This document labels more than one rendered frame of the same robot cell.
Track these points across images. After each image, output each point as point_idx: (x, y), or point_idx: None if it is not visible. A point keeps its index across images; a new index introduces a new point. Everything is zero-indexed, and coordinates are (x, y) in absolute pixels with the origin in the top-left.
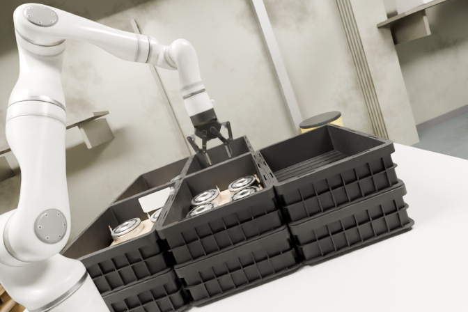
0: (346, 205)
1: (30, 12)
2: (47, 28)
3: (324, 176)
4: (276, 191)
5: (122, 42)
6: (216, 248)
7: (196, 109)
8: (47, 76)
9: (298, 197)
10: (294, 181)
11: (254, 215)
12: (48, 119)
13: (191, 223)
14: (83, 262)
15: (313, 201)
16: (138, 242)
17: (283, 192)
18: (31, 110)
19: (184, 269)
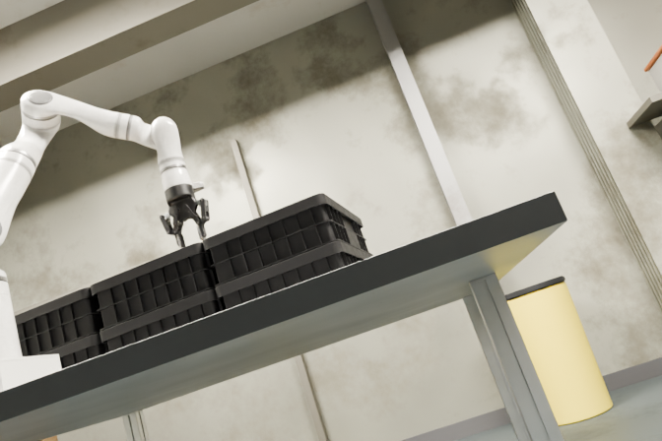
0: (271, 264)
1: (32, 95)
2: (40, 105)
3: (248, 229)
4: (204, 248)
5: (102, 118)
6: (141, 311)
7: (167, 183)
8: (33, 142)
9: (225, 255)
10: (218, 234)
11: (181, 275)
12: (16, 163)
13: (119, 278)
14: (23, 316)
15: (239, 260)
16: (71, 296)
17: (208, 247)
18: (6, 157)
19: (106, 331)
